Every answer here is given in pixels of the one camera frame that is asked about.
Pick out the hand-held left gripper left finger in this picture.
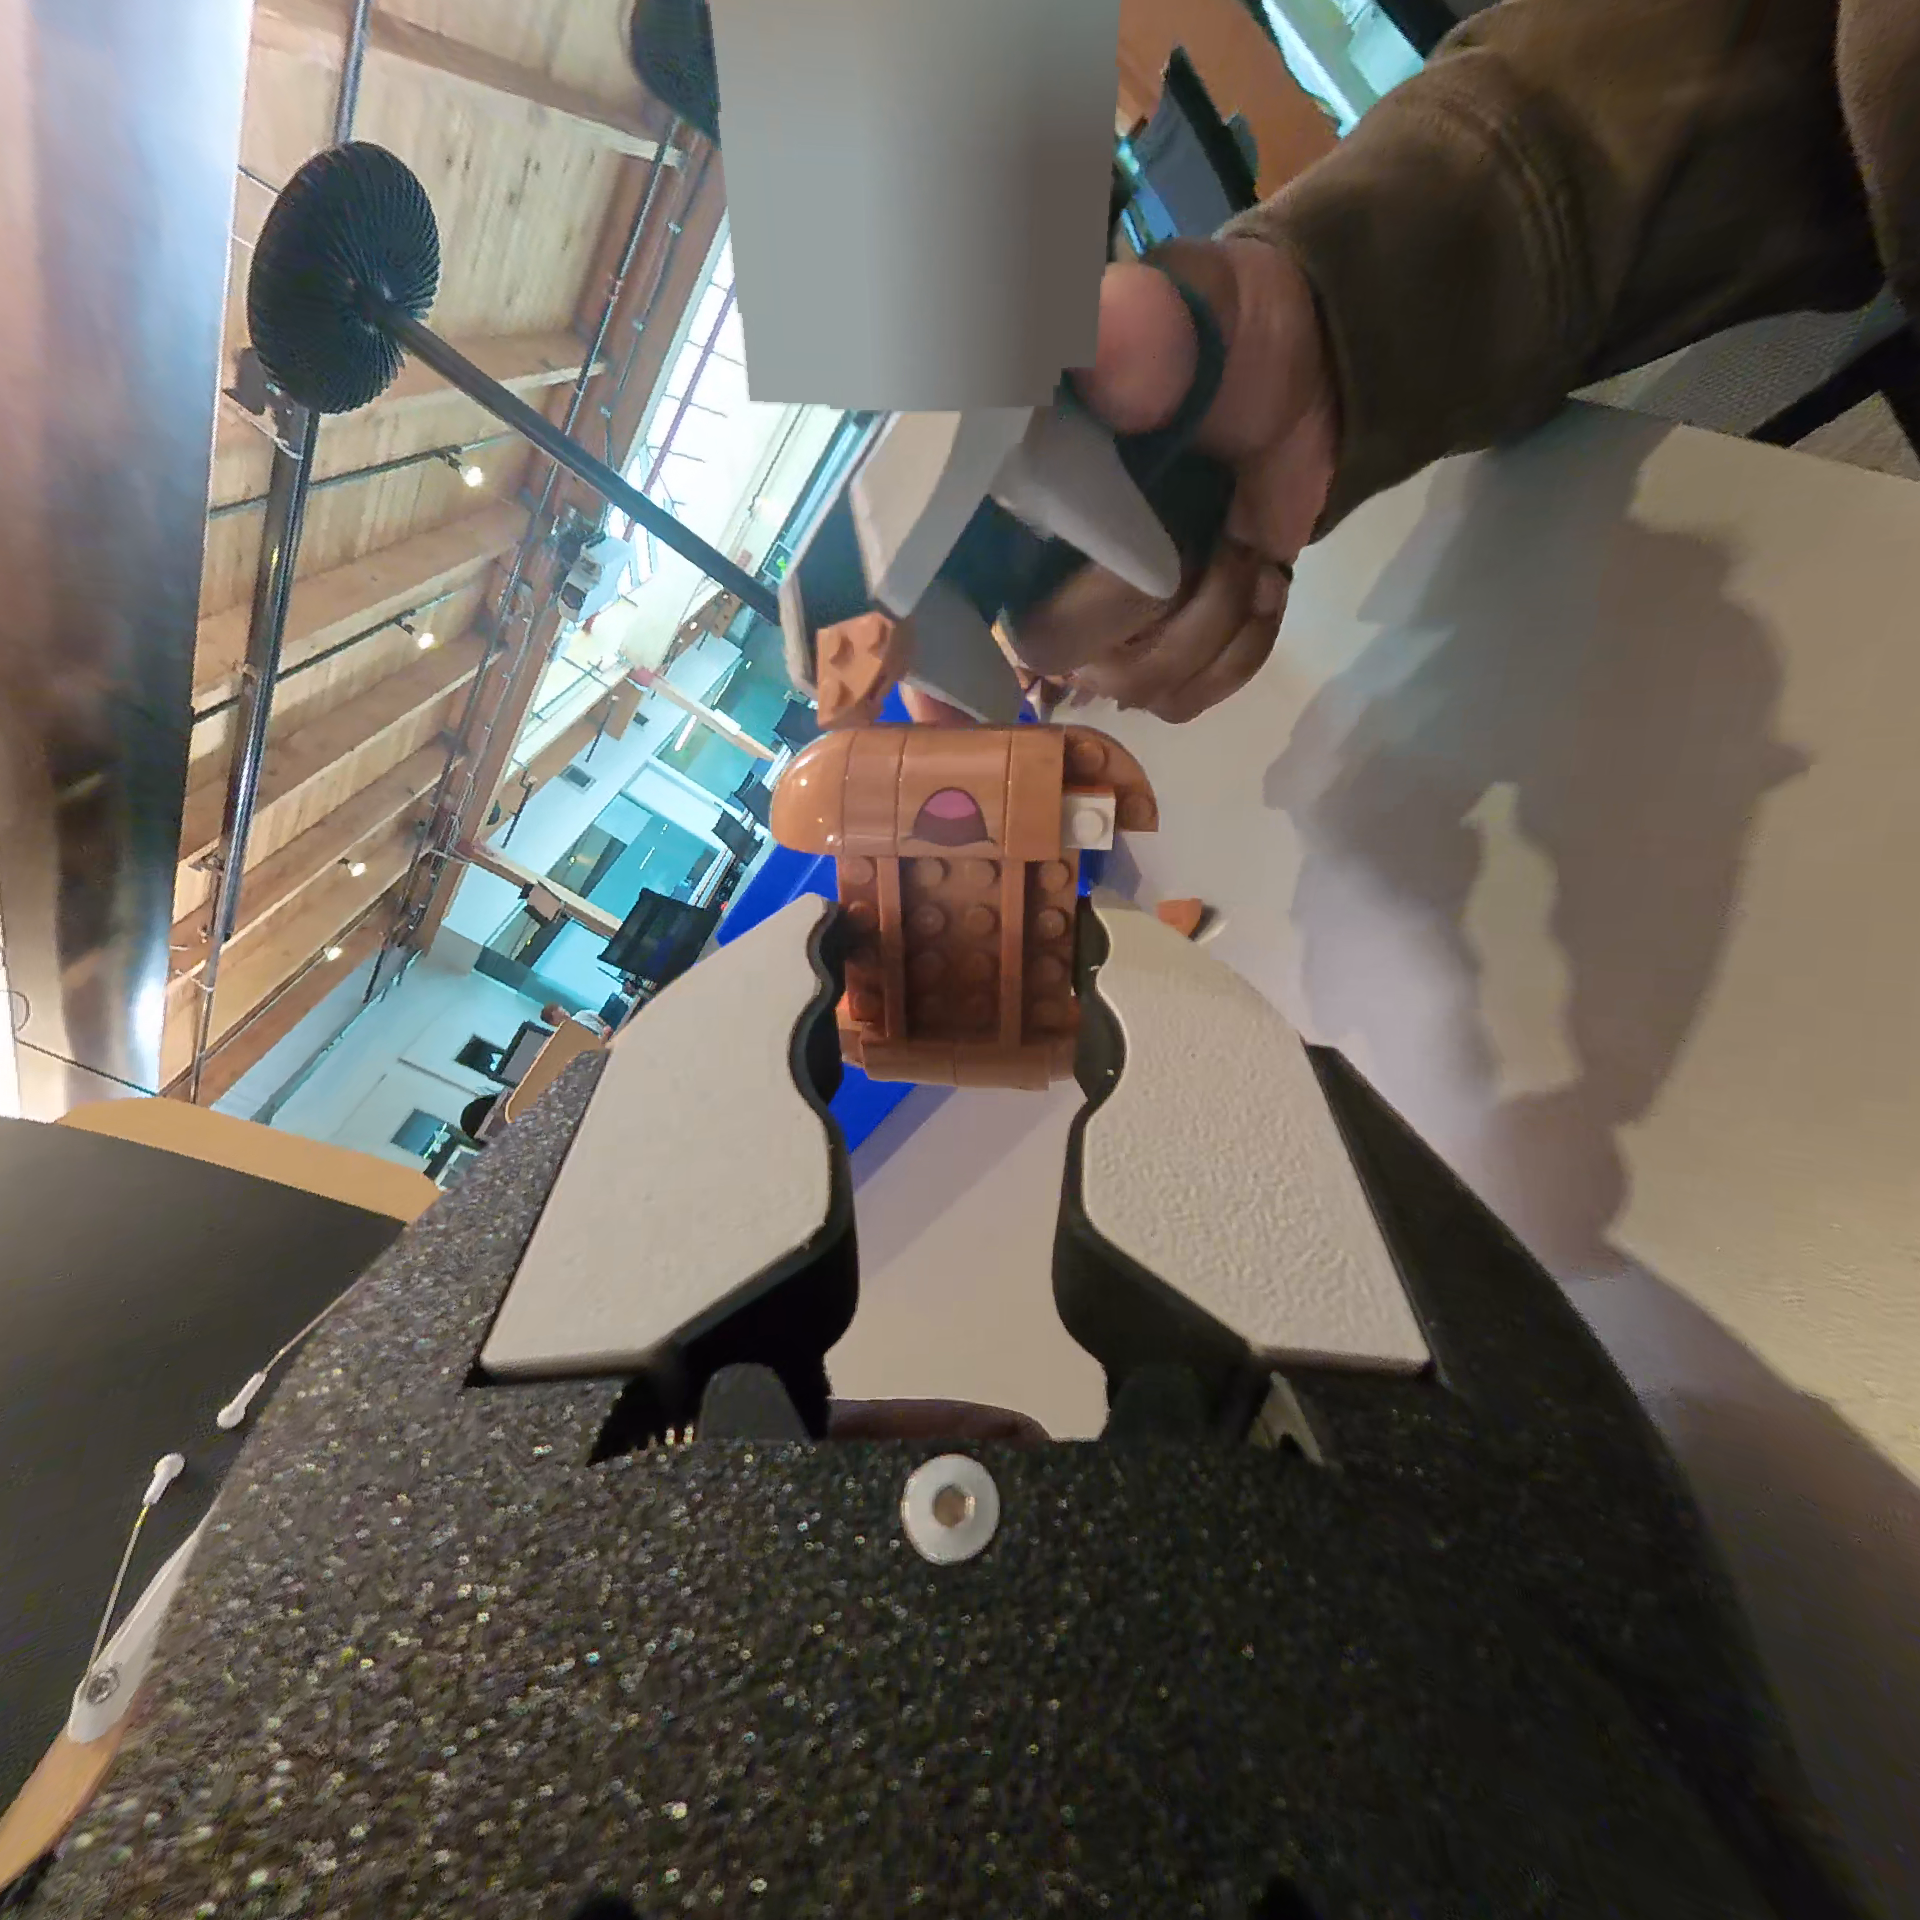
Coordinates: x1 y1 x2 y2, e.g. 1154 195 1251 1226
481 892 855 1393

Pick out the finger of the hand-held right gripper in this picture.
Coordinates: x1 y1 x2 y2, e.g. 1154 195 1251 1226
991 406 1190 609
852 406 1042 730

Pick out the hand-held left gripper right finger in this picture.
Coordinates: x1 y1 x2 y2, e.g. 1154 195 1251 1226
1062 890 1441 1386

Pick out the large blue plastic bin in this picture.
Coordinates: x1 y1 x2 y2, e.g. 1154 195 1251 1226
721 848 906 1162

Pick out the brown lego assembly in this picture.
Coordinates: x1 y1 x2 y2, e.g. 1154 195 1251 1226
767 718 1165 1090

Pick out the black board with wooden rim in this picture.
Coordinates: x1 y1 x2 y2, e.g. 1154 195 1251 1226
0 1101 442 1809

